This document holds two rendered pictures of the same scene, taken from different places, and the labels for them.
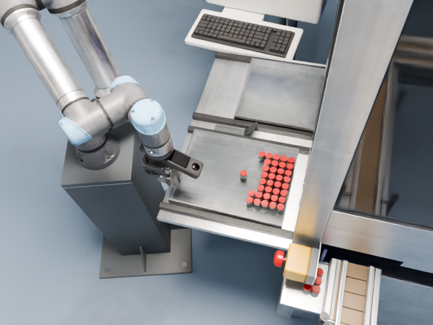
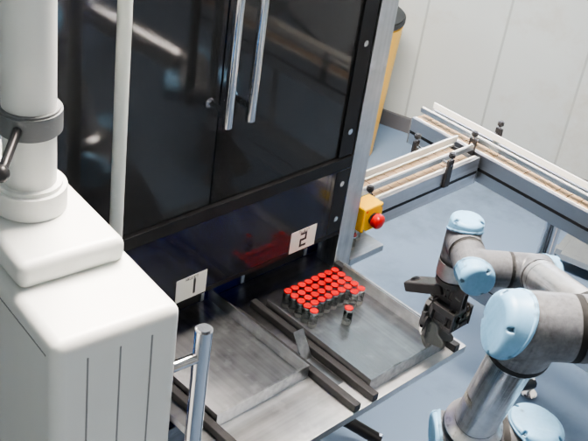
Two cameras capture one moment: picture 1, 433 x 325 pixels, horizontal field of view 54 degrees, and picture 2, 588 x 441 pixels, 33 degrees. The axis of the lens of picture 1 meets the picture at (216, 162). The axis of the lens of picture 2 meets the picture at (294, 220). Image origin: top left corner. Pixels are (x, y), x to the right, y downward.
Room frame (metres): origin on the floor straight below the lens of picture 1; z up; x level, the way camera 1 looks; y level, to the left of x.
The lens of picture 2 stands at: (2.45, 0.38, 2.34)
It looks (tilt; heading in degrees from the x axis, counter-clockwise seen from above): 32 degrees down; 199
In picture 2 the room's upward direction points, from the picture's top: 9 degrees clockwise
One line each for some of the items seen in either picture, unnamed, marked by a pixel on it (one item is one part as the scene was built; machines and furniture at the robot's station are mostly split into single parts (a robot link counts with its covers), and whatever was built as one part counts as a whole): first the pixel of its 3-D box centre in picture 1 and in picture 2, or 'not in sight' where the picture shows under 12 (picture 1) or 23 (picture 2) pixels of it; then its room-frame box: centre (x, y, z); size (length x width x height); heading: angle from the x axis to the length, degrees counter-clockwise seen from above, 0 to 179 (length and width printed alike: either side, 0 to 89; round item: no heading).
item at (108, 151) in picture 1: (94, 144); not in sight; (0.85, 0.41, 0.84); 0.15 x 0.15 x 0.10
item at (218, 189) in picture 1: (234, 176); (355, 323); (0.61, -0.05, 0.90); 0.34 x 0.26 x 0.04; 66
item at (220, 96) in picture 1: (261, 138); (289, 349); (0.75, -0.16, 0.87); 0.70 x 0.48 x 0.02; 157
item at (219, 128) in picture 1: (234, 126); (318, 357); (0.78, -0.08, 0.91); 0.14 x 0.03 x 0.06; 67
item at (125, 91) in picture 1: (125, 101); (479, 268); (0.70, 0.20, 1.21); 0.11 x 0.11 x 0.08; 26
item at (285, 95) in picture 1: (292, 96); (213, 351); (0.88, -0.29, 0.90); 0.34 x 0.26 x 0.04; 67
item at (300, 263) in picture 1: (299, 263); (363, 212); (0.29, -0.16, 0.99); 0.08 x 0.07 x 0.07; 67
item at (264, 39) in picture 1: (242, 33); not in sight; (1.29, -0.18, 0.82); 0.40 x 0.14 x 0.02; 61
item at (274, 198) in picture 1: (278, 184); (317, 291); (0.56, -0.17, 0.90); 0.18 x 0.02 x 0.05; 156
